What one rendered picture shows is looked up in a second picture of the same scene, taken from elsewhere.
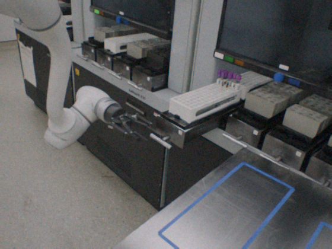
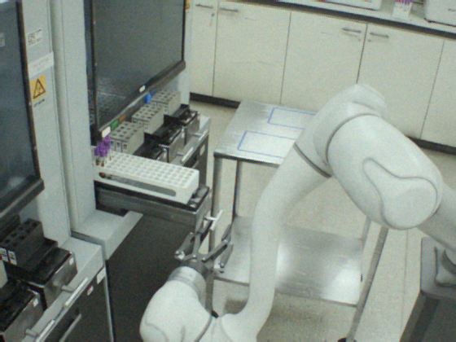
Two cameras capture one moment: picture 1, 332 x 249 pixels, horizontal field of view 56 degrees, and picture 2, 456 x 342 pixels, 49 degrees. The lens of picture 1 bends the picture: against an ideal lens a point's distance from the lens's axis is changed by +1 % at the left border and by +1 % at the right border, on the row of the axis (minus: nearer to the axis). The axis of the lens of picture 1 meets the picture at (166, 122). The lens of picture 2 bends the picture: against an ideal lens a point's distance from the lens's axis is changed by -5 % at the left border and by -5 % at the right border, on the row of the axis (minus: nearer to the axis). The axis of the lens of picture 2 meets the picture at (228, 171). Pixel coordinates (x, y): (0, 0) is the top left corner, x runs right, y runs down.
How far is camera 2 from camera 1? 178 cm
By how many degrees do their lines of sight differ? 95
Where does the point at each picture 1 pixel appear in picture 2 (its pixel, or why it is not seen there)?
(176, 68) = (54, 215)
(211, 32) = (82, 118)
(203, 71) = (84, 174)
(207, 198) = not seen: hidden behind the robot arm
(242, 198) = (278, 146)
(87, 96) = (187, 304)
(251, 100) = (131, 143)
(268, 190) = (259, 138)
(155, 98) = (85, 270)
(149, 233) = not seen: hidden behind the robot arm
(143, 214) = not seen: outside the picture
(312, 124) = (160, 113)
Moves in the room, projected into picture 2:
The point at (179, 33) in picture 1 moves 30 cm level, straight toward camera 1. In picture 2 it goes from (48, 162) to (168, 142)
